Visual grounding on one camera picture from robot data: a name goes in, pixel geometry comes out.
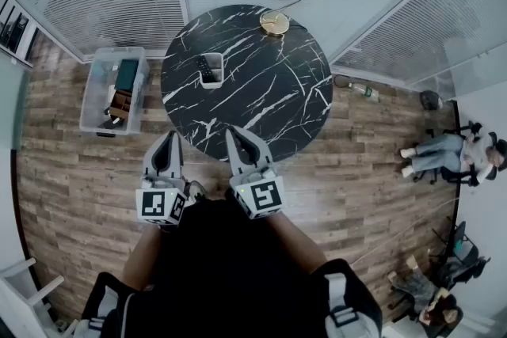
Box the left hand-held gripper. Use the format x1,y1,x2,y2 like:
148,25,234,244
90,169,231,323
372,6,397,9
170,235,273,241
135,130,189,227

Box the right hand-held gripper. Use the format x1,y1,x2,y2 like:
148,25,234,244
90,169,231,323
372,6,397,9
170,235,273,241
224,126,287,220

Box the white remote holder box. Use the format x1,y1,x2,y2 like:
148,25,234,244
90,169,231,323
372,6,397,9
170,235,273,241
199,51,225,90

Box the black remote control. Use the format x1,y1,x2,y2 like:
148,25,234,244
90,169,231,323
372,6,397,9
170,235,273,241
196,55,213,78

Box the person's left forearm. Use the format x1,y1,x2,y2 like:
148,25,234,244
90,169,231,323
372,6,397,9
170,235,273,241
118,224,164,292

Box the person's right forearm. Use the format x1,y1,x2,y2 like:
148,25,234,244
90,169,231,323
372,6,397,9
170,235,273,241
262,211,330,276

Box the dark green box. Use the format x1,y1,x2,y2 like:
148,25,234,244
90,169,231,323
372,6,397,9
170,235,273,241
114,59,140,91

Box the person's shoe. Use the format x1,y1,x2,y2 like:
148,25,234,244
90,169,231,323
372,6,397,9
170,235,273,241
183,180,208,207

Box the round black marble table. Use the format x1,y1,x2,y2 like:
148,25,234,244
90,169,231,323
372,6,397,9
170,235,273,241
160,4,334,163

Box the wooden organizer tray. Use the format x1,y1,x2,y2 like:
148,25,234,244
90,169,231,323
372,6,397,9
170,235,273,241
108,88,134,120

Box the clear plastic bin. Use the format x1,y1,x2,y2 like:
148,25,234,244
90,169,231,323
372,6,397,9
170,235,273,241
78,47,151,138

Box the person's black clothing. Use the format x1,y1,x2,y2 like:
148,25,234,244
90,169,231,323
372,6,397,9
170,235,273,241
80,196,383,338

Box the clear plastic bottle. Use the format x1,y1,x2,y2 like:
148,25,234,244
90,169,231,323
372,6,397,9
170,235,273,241
347,82,381,103

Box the gold lamp with globe shade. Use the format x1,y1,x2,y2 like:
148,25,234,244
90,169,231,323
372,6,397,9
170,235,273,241
258,0,314,38

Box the white wooden chair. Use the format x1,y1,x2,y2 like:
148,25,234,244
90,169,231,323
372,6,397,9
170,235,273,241
0,256,66,338

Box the white shelf with dark frames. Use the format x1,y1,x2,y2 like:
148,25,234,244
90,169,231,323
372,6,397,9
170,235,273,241
0,0,41,65

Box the black office chair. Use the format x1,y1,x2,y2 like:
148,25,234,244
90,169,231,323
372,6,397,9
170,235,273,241
412,120,485,187
430,220,493,290

